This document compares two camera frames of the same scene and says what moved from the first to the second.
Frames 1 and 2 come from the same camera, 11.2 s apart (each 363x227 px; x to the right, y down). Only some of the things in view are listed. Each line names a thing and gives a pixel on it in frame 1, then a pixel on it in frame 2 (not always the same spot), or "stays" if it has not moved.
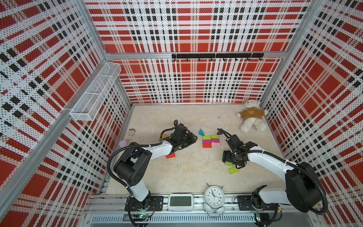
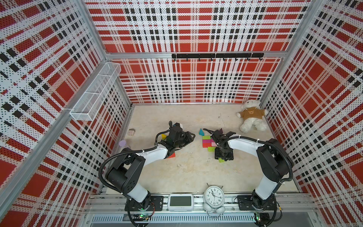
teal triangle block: [201, 133] stays
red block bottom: [170, 156] stays
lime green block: [229, 163] → [211, 149]
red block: [207, 145] stays
